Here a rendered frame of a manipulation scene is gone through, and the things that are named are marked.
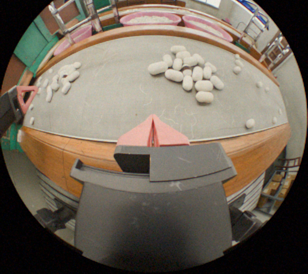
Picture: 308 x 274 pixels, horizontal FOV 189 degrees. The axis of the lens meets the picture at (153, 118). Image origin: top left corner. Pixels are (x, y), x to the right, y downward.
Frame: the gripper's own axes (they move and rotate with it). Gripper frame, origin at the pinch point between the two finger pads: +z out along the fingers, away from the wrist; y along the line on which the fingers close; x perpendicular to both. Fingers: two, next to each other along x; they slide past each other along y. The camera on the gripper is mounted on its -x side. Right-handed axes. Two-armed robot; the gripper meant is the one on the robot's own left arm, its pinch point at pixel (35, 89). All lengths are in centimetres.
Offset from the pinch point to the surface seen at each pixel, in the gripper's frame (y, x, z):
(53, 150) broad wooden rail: -9.9, 12.1, -6.7
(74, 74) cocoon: -10.9, 1.0, 7.5
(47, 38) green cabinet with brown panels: 45, -38, 33
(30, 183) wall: 122, 75, -46
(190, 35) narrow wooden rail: -41.9, -9.2, 19.2
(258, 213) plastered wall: -228, 154, -105
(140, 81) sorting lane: -27.8, 4.7, 5.6
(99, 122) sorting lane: -20.9, 9.7, -0.2
